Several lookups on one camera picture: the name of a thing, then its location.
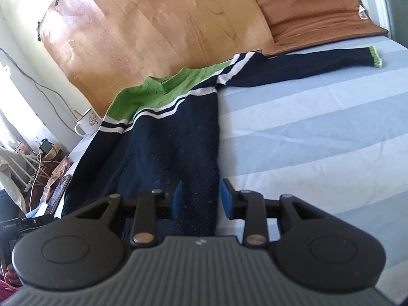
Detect brown picture frames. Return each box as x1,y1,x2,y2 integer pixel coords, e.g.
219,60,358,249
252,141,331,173
46,156,74,214

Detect thin wall cable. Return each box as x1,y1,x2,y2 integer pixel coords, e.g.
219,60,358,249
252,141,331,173
0,48,80,134

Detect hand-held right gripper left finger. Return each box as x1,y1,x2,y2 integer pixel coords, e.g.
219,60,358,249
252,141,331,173
75,180,184,247

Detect grey glass pane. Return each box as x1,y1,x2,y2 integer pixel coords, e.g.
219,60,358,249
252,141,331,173
379,0,408,48

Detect green and navy striped sweater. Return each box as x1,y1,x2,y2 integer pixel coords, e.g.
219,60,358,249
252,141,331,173
60,46,383,239

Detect white enamel cup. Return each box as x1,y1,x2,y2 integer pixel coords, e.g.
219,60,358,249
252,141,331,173
74,107,103,136

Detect brown mesh mat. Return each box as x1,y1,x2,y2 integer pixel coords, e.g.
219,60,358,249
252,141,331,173
239,0,389,58

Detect wood-grain panel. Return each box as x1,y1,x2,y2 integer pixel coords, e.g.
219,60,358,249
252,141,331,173
36,0,275,118

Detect red clothing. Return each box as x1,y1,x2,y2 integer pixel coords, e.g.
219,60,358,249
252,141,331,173
0,279,23,302

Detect person's left hand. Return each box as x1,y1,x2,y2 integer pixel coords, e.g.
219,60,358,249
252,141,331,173
5,255,21,286

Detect black charger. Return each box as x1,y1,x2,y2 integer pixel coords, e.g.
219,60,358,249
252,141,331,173
38,138,53,155

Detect white wire rack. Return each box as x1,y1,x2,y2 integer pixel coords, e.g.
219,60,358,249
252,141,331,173
0,147,42,192

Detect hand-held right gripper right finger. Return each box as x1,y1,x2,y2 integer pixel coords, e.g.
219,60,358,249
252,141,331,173
220,178,322,248

